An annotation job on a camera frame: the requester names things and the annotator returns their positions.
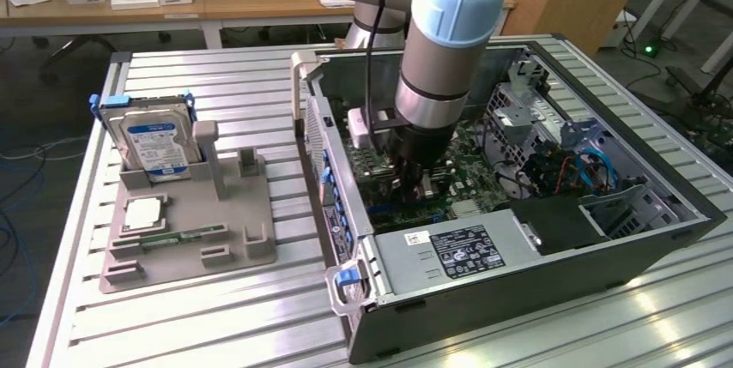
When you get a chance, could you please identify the silver CPU chip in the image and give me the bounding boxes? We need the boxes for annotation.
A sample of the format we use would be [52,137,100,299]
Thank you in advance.
[122,199,166,231]

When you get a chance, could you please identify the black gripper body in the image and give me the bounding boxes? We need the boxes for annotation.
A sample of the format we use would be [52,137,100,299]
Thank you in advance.
[383,124,461,172]

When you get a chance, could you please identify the wooden desk white frame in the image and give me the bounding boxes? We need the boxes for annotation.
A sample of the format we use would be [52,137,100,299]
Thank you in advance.
[0,0,207,50]
[203,0,517,50]

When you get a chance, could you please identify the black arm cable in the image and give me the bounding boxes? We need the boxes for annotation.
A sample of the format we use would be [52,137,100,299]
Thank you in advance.
[365,0,398,146]

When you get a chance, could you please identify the green motherboard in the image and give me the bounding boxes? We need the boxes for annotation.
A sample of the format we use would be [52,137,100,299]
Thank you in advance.
[342,118,505,232]

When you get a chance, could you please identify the blue floor cable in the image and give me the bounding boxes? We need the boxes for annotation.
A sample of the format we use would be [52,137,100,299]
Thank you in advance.
[0,160,48,326]

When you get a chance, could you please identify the black sleeved power wires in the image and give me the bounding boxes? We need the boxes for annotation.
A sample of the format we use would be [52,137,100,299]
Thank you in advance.
[518,153,574,197]

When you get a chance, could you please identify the small silver chipset heatsink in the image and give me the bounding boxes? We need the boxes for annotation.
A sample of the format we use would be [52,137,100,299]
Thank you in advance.
[452,201,486,219]

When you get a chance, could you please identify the white grey camera box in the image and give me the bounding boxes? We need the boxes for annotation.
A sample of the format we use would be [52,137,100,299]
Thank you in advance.
[347,106,397,150]

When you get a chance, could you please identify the black open PC case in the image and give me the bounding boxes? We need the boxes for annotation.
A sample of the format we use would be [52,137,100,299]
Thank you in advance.
[290,39,729,365]

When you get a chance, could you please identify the black metal floor stand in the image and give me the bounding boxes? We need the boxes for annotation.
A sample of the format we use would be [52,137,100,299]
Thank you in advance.
[664,65,733,146]

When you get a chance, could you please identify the silver metal disk bay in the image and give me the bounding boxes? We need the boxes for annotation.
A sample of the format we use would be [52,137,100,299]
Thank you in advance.
[486,58,574,159]

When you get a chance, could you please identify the grey plastic parts rack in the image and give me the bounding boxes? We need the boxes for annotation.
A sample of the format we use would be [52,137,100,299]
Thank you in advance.
[98,118,281,297]

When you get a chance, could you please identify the black office chair base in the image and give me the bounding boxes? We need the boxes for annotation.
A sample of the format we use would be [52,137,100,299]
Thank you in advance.
[31,35,116,84]

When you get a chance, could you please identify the green RAM stick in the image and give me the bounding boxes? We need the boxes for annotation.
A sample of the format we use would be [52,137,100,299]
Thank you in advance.
[140,225,223,249]

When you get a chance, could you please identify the hard disk blue carrier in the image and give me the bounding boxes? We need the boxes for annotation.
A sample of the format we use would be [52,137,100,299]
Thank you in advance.
[84,91,209,184]

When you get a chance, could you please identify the grey power supply unit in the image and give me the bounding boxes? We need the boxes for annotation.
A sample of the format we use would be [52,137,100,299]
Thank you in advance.
[370,208,544,297]

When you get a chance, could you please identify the small grey disk bay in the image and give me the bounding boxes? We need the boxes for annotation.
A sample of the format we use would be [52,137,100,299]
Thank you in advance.
[577,183,652,238]

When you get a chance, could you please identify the blue wire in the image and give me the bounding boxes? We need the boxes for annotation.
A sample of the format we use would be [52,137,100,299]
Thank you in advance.
[574,148,621,194]

